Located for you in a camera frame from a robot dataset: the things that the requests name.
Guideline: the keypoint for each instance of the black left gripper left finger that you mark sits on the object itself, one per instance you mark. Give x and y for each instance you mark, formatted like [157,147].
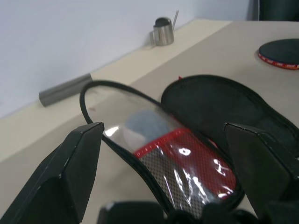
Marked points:
[53,177]

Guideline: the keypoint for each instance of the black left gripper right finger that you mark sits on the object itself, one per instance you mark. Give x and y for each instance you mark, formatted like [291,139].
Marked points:
[261,163]

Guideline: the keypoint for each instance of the black red paddle case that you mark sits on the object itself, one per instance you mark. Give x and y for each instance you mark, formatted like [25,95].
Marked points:
[198,158]

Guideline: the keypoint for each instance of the black table tennis paddle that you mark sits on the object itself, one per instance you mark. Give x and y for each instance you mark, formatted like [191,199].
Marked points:
[280,50]

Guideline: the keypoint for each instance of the grey oblong box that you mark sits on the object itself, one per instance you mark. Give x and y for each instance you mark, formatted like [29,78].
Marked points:
[65,89]

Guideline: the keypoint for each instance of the blue-grey cloth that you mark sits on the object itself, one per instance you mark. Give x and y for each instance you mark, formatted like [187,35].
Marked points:
[144,123]

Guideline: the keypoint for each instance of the dark background object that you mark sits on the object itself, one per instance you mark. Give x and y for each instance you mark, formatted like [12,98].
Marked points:
[278,9]

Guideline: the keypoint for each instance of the silver watering can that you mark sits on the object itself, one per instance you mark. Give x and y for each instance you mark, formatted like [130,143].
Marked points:
[164,35]

